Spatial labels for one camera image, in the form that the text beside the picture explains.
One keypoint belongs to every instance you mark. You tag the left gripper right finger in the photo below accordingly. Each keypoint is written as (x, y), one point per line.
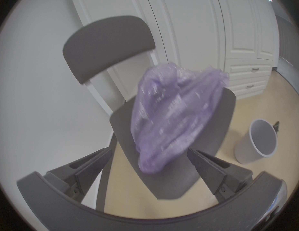
(212, 172)

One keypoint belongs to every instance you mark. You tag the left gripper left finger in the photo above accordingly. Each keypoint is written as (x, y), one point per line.
(86, 169)

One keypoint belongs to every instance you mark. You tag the purple plastic bag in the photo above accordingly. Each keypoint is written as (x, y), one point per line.
(173, 114)

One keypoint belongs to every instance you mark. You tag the white trash bin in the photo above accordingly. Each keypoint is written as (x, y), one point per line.
(248, 150)

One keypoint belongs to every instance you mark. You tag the dark grey white chair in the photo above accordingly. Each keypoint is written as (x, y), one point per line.
(106, 44)

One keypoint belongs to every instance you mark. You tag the white wardrobe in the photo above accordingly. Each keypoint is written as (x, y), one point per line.
(192, 28)

